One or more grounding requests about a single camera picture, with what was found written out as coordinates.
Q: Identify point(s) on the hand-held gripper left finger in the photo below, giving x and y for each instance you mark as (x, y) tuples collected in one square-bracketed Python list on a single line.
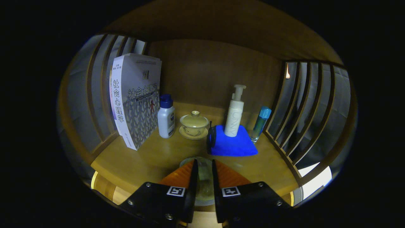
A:
[(158, 202)]

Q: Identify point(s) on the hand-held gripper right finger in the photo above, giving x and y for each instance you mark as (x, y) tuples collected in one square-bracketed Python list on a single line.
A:
[(253, 202)]

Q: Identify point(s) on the green scrubber with grey sponge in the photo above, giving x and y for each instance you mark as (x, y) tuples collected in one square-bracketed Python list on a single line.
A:
[(205, 177)]

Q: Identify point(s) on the wooden countertop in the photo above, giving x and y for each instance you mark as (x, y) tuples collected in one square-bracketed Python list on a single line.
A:
[(152, 158)]

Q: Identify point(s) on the brown wooden cabinet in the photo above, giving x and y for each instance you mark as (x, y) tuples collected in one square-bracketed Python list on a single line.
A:
[(205, 63)]

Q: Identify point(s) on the folded blue cloth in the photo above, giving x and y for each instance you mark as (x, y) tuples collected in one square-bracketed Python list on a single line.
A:
[(234, 145)]

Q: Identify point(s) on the clear blue bottle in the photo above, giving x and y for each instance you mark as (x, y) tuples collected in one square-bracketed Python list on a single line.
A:
[(261, 123)]

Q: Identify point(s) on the white bottle with blue cap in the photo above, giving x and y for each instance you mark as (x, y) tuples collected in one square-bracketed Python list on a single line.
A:
[(166, 122)]

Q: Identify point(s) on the yellow lidded teacup with saucer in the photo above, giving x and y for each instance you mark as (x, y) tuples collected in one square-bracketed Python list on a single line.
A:
[(193, 125)]

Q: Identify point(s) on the white pump bottle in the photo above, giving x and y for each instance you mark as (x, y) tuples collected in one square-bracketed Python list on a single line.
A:
[(234, 118)]

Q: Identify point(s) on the thick white patterned book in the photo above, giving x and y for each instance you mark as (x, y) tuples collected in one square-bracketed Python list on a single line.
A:
[(139, 107)]

